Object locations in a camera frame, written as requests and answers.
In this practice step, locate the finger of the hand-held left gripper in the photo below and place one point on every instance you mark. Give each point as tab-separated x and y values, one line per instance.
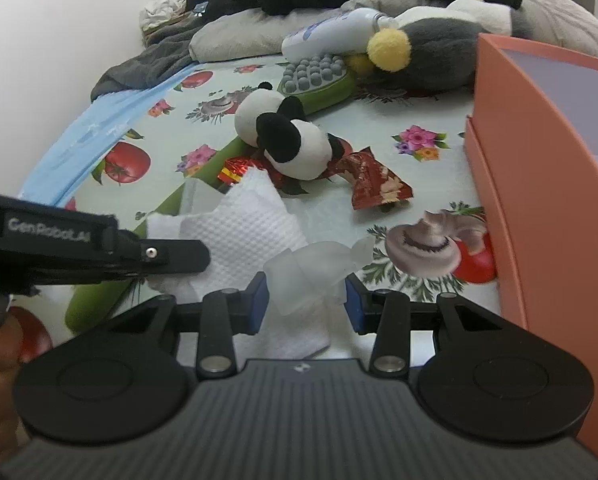
179	257

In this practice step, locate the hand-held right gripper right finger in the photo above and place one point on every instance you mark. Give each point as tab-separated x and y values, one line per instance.
355	305

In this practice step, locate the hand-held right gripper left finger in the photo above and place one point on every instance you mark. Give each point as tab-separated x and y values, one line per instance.
260	305

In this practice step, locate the translucent plastic bag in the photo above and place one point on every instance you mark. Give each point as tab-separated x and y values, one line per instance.
309	275

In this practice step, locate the white paper tissue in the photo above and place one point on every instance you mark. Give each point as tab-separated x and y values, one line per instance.
249	230

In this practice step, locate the red snack packet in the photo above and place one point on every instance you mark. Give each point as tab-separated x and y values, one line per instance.
379	182

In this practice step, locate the panda plush toy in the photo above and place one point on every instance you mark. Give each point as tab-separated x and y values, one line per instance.
299	145

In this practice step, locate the orange cardboard box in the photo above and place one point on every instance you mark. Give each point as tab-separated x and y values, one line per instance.
544	200

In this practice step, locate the red foil candy wrapper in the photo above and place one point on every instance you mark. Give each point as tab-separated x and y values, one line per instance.
239	170

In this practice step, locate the fruit printed tablecloth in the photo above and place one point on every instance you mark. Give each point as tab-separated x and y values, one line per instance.
369	125

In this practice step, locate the dark grey blanket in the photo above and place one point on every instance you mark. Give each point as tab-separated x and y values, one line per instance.
144	60

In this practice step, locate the grey duvet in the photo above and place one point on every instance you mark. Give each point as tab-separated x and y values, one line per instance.
249	35

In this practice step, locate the white crumpled clothes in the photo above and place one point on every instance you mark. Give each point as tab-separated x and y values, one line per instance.
161	12

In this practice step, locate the grey penguin plush toy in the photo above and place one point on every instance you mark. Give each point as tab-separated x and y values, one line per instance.
439	55

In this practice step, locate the white bottle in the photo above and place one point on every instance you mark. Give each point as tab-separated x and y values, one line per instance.
334	32

